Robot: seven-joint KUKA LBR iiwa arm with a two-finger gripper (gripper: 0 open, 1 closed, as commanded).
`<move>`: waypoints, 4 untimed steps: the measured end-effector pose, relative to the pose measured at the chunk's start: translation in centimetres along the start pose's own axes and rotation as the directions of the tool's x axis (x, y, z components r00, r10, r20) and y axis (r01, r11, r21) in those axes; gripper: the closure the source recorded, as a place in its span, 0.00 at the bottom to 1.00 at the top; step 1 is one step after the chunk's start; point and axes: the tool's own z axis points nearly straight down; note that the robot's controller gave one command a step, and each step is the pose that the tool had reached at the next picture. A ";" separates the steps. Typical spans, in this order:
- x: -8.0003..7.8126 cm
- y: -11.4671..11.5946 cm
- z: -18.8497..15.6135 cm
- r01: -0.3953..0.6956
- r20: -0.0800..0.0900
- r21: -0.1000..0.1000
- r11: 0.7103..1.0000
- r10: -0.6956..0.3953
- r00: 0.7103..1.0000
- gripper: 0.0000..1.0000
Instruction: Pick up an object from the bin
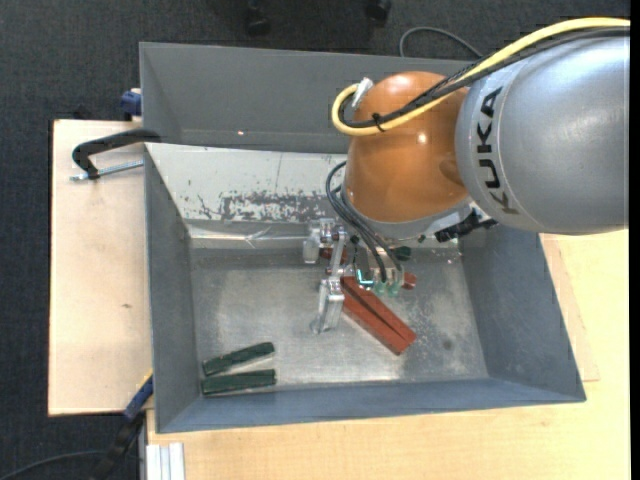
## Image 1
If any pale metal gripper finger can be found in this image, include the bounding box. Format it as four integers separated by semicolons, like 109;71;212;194
303;219;346;265
309;276;347;335

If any grey metal bin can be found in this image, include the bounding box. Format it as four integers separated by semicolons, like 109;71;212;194
138;41;587;434

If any dark green flat block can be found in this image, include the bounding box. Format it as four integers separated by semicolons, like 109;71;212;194
201;341;276;377
200;368;278;397

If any black cylinder on white bracket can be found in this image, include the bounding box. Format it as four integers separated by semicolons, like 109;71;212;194
433;213;499;243

